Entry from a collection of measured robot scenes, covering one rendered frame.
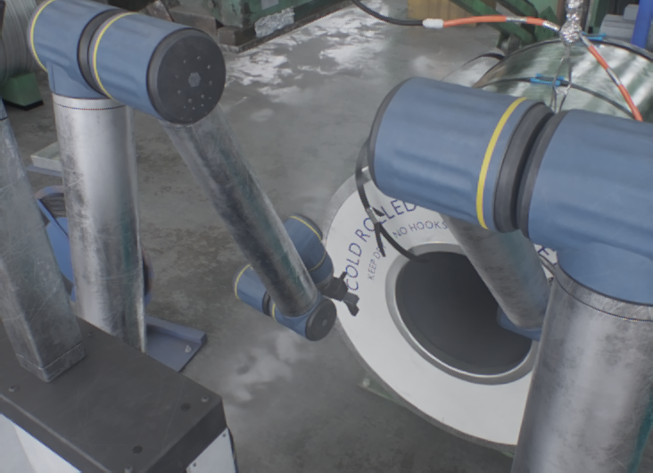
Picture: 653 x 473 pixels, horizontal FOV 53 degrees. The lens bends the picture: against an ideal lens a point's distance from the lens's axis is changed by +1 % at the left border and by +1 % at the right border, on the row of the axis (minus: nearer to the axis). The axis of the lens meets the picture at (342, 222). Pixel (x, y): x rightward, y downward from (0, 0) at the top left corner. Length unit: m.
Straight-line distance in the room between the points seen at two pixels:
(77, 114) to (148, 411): 0.68
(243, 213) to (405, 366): 1.44
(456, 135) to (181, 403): 0.39
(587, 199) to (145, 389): 0.47
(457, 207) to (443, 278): 1.93
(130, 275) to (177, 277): 2.45
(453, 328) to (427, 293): 0.17
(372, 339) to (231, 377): 0.87
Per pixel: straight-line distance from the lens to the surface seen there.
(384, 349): 2.54
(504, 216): 0.70
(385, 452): 2.83
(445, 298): 2.61
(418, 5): 8.34
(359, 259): 2.34
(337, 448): 2.84
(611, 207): 0.64
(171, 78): 1.01
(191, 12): 1.98
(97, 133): 1.24
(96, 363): 0.76
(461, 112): 0.70
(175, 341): 3.40
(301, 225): 1.67
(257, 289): 1.61
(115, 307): 1.40
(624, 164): 0.65
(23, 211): 0.66
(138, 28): 1.08
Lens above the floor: 2.24
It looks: 33 degrees down
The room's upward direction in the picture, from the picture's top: 2 degrees counter-clockwise
